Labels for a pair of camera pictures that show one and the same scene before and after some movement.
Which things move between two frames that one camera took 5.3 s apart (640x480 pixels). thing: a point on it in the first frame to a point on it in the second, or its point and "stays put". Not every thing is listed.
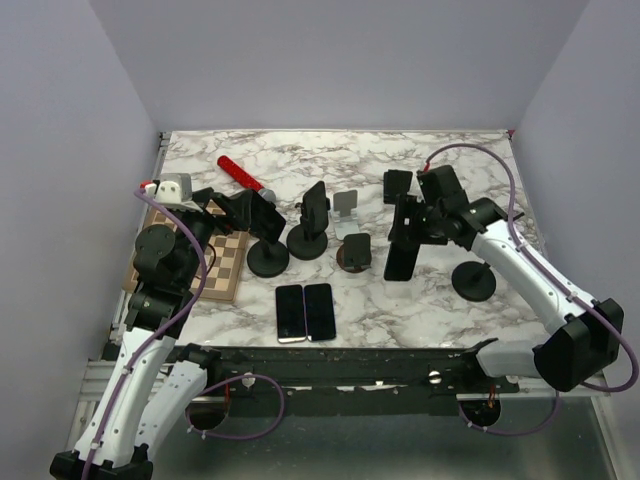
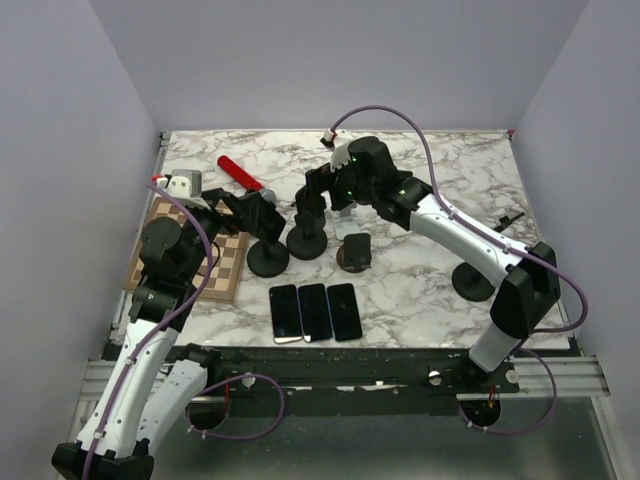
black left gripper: [237, 209] stays put
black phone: [266, 223] stays put
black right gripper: [410, 209] to [319, 180]
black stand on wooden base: [354, 256] stays put
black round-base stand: [268, 260] stays put
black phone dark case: [400, 261] to [345, 317]
